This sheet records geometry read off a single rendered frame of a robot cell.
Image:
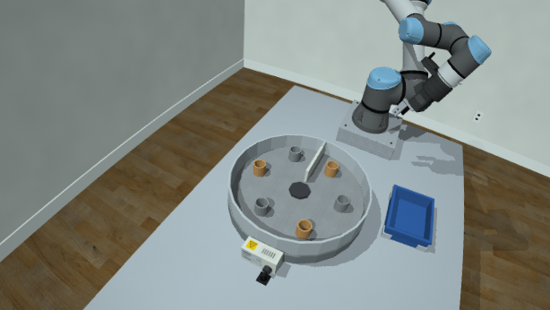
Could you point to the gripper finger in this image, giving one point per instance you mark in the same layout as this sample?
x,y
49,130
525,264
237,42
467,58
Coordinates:
x,y
404,111
404,103

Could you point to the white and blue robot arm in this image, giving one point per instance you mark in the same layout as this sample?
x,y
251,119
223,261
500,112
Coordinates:
x,y
384,86

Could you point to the bronze bushing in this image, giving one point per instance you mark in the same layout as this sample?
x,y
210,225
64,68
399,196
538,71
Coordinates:
x,y
331,169
303,234
259,167

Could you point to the blue crate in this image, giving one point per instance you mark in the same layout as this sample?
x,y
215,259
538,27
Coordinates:
x,y
412,219

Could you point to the grey metal bushing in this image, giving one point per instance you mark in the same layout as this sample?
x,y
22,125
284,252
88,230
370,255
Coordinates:
x,y
294,153
341,203
261,211

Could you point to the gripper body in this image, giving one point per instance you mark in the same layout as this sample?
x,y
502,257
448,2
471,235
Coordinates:
x,y
437,86

